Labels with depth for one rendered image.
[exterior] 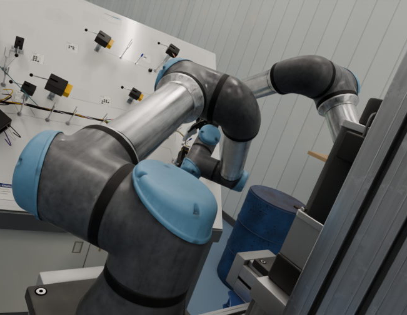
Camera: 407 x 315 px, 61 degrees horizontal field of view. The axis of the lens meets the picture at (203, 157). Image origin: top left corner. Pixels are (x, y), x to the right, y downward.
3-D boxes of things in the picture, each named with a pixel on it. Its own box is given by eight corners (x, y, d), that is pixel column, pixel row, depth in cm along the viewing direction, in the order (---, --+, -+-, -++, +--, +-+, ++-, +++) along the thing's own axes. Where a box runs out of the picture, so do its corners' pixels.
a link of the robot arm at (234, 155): (280, 81, 75) (250, 173, 119) (234, 65, 77) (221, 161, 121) (262, 122, 70) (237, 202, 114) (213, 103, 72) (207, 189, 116)
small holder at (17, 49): (8, 60, 134) (10, 51, 129) (12, 44, 136) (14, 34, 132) (21, 64, 136) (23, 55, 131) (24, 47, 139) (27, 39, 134)
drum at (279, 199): (285, 294, 299) (323, 212, 281) (249, 309, 261) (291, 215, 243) (241, 257, 335) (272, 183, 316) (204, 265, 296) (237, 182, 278)
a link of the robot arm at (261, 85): (306, 80, 86) (195, 113, 125) (332, 92, 92) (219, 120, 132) (308, 37, 87) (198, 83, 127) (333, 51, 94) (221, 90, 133)
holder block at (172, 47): (154, 45, 177) (161, 35, 170) (172, 58, 181) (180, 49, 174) (150, 52, 175) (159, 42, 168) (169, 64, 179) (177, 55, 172)
